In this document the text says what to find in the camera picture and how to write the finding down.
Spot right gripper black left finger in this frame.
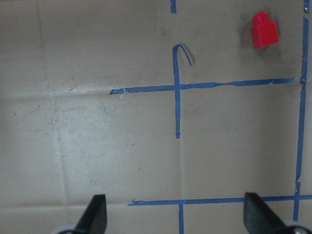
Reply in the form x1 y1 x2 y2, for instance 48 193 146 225
74 195 107 234

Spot red toy block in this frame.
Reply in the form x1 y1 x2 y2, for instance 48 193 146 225
251 11 279 49

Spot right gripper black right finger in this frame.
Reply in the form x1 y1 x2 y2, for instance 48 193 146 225
244 193 289 234

